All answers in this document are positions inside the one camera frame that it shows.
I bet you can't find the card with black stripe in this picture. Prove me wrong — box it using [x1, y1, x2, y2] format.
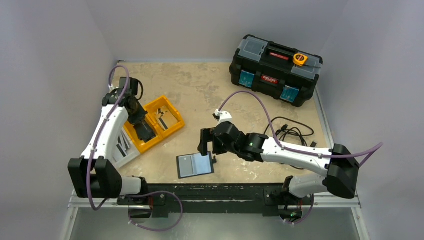
[155, 106, 178, 131]

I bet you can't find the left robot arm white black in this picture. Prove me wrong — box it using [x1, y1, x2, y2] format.
[67, 76, 149, 205]

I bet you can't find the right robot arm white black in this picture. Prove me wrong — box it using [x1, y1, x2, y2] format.
[197, 121, 360, 204]

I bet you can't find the yellow plastic bin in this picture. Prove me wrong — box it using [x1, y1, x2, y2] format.
[123, 95, 185, 154]

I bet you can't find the white plastic bin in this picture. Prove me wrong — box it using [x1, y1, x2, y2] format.
[111, 128, 141, 169]

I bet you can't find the black plastic toolbox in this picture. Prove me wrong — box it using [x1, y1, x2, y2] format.
[229, 34, 324, 107]

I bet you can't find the orange tape measure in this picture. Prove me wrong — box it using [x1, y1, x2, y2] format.
[292, 53, 308, 67]

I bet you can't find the black usb cable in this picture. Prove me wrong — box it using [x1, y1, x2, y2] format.
[264, 116, 318, 170]

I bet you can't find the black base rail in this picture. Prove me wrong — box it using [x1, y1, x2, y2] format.
[117, 183, 313, 220]

